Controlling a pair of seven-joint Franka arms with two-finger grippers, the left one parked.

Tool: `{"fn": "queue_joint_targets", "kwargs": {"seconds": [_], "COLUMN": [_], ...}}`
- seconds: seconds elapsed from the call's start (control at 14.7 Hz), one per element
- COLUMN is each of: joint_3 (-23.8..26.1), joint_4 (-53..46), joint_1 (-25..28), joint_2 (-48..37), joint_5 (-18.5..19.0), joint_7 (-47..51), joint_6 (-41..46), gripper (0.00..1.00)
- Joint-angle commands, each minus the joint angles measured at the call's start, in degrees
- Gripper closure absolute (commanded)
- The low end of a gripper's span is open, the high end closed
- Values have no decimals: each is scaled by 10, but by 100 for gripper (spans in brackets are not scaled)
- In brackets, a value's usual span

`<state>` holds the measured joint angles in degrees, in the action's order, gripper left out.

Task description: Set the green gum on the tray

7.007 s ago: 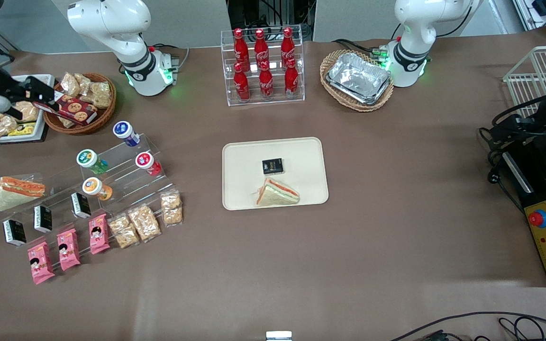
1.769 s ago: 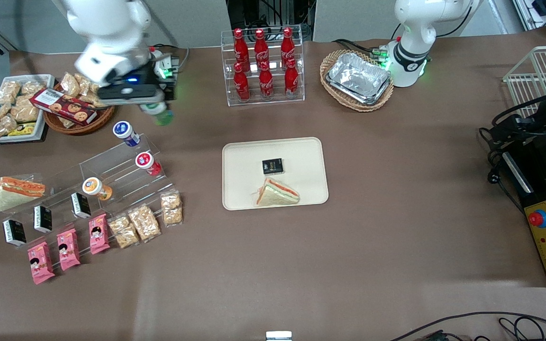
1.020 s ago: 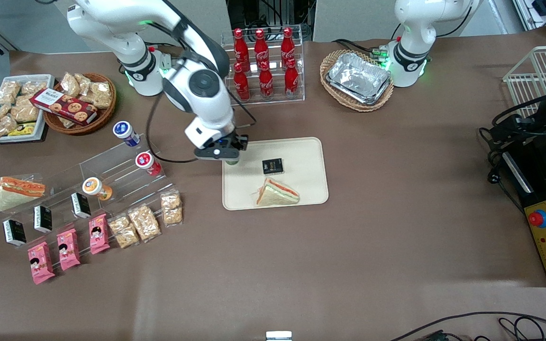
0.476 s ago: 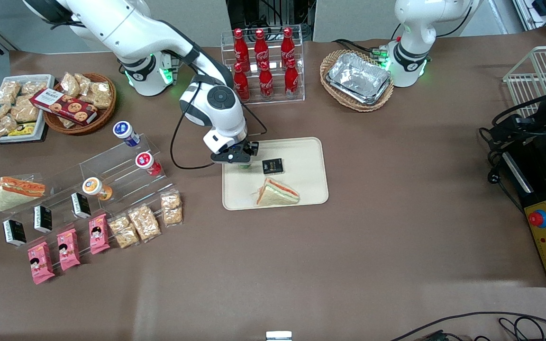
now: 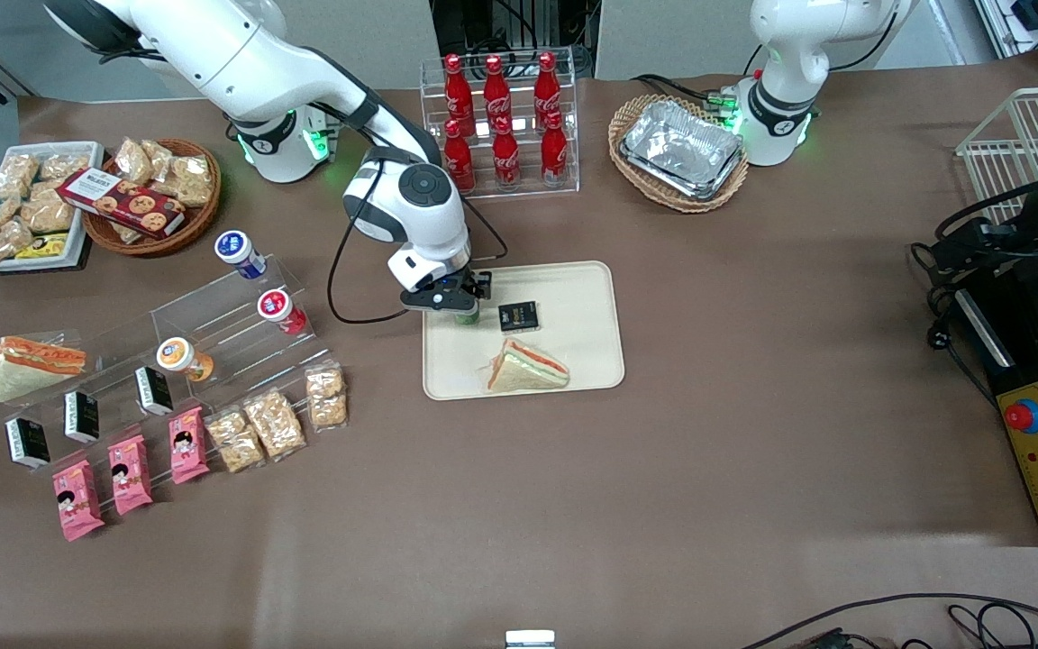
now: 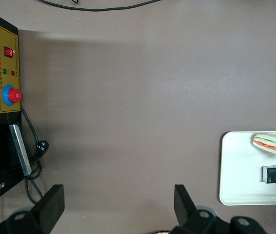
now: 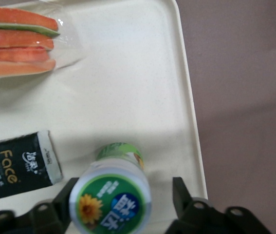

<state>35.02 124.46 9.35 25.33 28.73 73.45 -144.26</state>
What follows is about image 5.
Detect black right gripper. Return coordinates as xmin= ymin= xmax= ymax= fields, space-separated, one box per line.
xmin=398 ymin=273 xmax=494 ymax=319

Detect cream plastic serving tray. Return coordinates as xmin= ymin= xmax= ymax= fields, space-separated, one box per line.
xmin=422 ymin=261 xmax=626 ymax=402

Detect red gum bottle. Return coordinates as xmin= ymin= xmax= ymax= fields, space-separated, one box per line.
xmin=256 ymin=288 xmax=310 ymax=337

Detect blue gum bottle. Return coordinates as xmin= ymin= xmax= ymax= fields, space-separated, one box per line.
xmin=214 ymin=229 xmax=269 ymax=281

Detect orange gum bottle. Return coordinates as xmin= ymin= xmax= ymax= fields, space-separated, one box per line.
xmin=155 ymin=336 xmax=215 ymax=384

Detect white rectangular snack tray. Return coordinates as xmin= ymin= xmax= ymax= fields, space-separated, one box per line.
xmin=0 ymin=141 xmax=106 ymax=275

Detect black white rice ball pack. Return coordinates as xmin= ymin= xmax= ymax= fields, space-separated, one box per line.
xmin=497 ymin=300 xmax=541 ymax=334
xmin=4 ymin=416 xmax=52 ymax=471
xmin=133 ymin=365 xmax=176 ymax=417
xmin=63 ymin=389 xmax=102 ymax=444

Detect wrapped triangle sandwich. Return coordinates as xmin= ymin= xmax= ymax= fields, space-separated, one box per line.
xmin=485 ymin=337 xmax=571 ymax=395
xmin=0 ymin=335 xmax=88 ymax=404

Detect red cola bottle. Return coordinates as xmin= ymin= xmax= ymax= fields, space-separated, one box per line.
xmin=540 ymin=109 xmax=569 ymax=187
xmin=491 ymin=116 xmax=522 ymax=189
xmin=483 ymin=55 xmax=513 ymax=121
xmin=444 ymin=53 xmax=476 ymax=123
xmin=443 ymin=118 xmax=478 ymax=194
xmin=533 ymin=51 xmax=563 ymax=116

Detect clear acrylic bottle rack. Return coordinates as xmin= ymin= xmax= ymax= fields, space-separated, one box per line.
xmin=419 ymin=46 xmax=581 ymax=205

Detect nut bar packets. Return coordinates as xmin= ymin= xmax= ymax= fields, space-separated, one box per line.
xmin=241 ymin=388 xmax=309 ymax=463

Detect clear acrylic tiered display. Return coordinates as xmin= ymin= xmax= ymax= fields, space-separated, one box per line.
xmin=0 ymin=255 xmax=332 ymax=470

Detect oval wicker basket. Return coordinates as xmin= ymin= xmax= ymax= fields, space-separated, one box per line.
xmin=607 ymin=94 xmax=751 ymax=215

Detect silver foil container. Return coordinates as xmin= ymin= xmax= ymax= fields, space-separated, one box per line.
xmin=619 ymin=98 xmax=746 ymax=200

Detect round wicker snack basket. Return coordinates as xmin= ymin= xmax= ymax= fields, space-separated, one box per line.
xmin=81 ymin=137 xmax=223 ymax=259

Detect dark equipment rack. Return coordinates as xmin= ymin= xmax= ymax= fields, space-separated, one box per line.
xmin=432 ymin=0 xmax=603 ymax=78

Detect pink cartoon snack packet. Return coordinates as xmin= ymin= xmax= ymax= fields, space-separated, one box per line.
xmin=50 ymin=459 xmax=106 ymax=544
xmin=106 ymin=434 xmax=155 ymax=517
xmin=167 ymin=406 xmax=211 ymax=487

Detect dark red cookie box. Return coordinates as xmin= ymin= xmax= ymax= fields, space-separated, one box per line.
xmin=56 ymin=167 xmax=187 ymax=241

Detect yellow snack packet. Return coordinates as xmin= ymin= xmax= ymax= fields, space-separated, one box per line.
xmin=14 ymin=232 xmax=70 ymax=261

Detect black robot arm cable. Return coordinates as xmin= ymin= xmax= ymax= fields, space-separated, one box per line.
xmin=327 ymin=160 xmax=509 ymax=326

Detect black base cable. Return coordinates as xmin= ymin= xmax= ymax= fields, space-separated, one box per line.
xmin=631 ymin=70 xmax=760 ymax=114

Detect black cable bundle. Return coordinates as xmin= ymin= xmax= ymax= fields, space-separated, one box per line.
xmin=910 ymin=160 xmax=1038 ymax=354

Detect long black floor cable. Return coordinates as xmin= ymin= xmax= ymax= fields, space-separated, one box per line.
xmin=742 ymin=591 xmax=1038 ymax=649

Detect white wire basket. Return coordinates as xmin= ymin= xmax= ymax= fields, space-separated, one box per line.
xmin=955 ymin=85 xmax=1038 ymax=227

